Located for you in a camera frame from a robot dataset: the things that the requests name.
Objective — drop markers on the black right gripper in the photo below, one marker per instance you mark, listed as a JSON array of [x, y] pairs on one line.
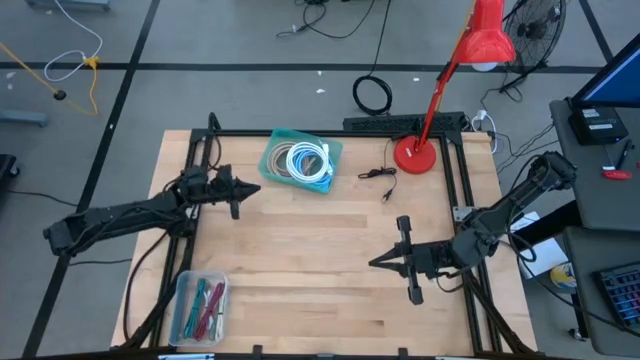
[[430, 257]]

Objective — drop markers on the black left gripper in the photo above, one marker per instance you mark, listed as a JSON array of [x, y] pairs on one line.
[[222, 189]]

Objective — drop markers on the teal plastic bin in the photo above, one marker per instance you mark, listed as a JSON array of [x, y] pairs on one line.
[[337, 150]]

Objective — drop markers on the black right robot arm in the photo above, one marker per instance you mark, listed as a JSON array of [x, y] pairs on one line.
[[515, 200]]

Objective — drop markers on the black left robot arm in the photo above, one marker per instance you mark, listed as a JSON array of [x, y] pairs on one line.
[[125, 215]]

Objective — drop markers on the black table clamp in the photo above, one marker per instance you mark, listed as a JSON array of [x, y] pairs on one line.
[[257, 351], [402, 352]]

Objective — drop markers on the clear plastic container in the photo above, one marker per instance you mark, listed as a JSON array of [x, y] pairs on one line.
[[177, 300]]

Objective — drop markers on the black power strip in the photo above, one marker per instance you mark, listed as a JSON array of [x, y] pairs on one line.
[[380, 122]]

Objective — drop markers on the white paper sheet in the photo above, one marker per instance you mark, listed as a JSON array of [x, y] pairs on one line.
[[530, 221], [542, 257]]

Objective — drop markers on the yellow blue round object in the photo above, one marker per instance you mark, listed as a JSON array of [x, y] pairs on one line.
[[564, 277]]

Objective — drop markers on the grey desk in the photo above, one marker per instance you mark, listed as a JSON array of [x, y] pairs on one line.
[[600, 245], [620, 210]]

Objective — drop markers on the black round floor plug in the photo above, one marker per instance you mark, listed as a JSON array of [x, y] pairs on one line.
[[59, 94]]

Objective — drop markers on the black keyboard with coloured keys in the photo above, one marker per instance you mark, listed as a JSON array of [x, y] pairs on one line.
[[625, 295]]

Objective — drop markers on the grey metal furniture foot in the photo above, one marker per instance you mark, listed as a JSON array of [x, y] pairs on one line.
[[22, 118], [67, 4]]

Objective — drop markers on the red desk lamp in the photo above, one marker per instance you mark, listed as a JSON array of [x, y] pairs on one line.
[[482, 42]]

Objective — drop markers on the black mini computer box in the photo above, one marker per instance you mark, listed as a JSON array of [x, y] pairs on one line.
[[597, 131]]

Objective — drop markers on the black pen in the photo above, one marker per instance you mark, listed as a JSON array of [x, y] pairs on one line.
[[625, 154]]

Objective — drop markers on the black floor fan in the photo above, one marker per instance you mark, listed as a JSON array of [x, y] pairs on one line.
[[535, 27]]

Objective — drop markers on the black computer monitor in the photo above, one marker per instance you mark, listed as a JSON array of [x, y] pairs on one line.
[[617, 80]]

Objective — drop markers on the black aluminium table frame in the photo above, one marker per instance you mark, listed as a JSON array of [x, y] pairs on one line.
[[360, 134]]

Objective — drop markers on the white wall charger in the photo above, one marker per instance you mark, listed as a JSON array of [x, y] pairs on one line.
[[481, 116]]

